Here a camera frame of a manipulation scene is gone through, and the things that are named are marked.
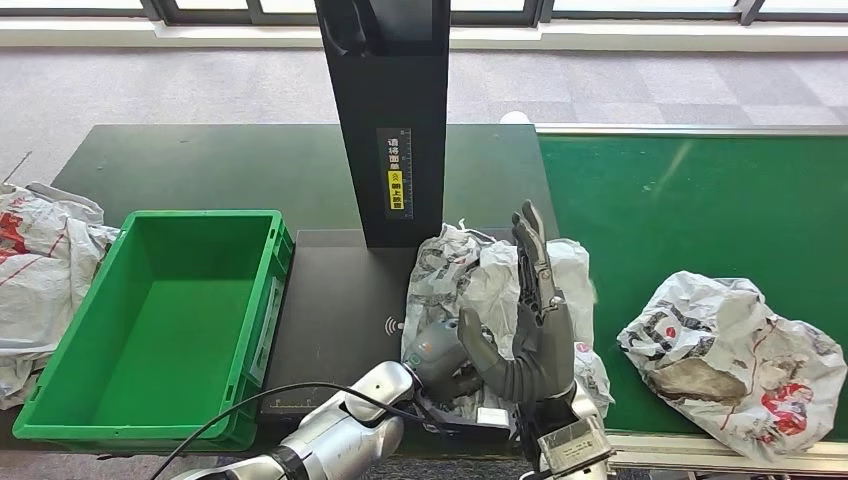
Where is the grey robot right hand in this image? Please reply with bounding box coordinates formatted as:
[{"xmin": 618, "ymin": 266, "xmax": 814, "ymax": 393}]
[{"xmin": 457, "ymin": 200, "xmax": 577, "ymax": 406}]

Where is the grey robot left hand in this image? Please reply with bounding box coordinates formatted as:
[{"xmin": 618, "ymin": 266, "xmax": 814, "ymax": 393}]
[{"xmin": 404, "ymin": 317, "xmax": 486, "ymax": 403}]

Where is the white parcel bag brown patch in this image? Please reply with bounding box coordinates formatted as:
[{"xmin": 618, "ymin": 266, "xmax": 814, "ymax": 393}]
[{"xmin": 616, "ymin": 270, "xmax": 848, "ymax": 464}]

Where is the green conveyor belt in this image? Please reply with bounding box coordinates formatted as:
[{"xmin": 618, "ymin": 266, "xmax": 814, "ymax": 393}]
[{"xmin": 537, "ymin": 134, "xmax": 848, "ymax": 443}]

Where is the black inbound scanner machine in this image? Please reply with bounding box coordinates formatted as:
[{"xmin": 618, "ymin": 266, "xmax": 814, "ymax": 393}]
[{"xmin": 258, "ymin": 0, "xmax": 526, "ymax": 427}]

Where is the black yellow label sticker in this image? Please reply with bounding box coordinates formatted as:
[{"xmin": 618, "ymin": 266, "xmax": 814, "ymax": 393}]
[{"xmin": 376, "ymin": 127, "xmax": 414, "ymax": 220}]

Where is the green plastic crate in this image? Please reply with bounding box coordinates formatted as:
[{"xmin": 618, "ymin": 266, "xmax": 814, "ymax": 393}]
[{"xmin": 11, "ymin": 209, "xmax": 295, "ymax": 454}]

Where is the dark green table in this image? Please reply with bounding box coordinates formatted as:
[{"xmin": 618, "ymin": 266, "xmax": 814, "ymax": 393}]
[{"xmin": 0, "ymin": 123, "xmax": 609, "ymax": 462}]

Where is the white red-printed bag pile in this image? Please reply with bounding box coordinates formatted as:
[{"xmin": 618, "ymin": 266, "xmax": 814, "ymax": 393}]
[{"xmin": 0, "ymin": 181, "xmax": 121, "ymax": 412}]

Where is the thin dark rod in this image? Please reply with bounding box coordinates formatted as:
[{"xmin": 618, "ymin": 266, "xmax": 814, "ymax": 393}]
[{"xmin": 1, "ymin": 150, "xmax": 34, "ymax": 184}]

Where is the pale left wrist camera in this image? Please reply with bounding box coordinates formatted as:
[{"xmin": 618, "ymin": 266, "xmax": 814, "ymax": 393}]
[{"xmin": 427, "ymin": 400, "xmax": 513, "ymax": 444}]

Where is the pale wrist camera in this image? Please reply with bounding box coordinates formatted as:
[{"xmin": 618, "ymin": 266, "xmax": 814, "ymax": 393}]
[
  {"xmin": 537, "ymin": 415, "xmax": 617, "ymax": 476},
  {"xmin": 427, "ymin": 400, "xmax": 513, "ymax": 444}
]

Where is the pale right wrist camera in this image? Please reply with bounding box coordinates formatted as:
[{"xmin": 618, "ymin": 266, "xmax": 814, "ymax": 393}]
[{"xmin": 537, "ymin": 415, "xmax": 617, "ymax": 476}]

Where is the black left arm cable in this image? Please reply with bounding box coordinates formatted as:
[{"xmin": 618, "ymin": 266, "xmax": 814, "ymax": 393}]
[{"xmin": 148, "ymin": 381, "xmax": 440, "ymax": 480}]

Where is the dark window frame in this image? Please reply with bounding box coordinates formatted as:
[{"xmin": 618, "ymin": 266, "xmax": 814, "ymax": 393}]
[{"xmin": 0, "ymin": 0, "xmax": 848, "ymax": 26}]

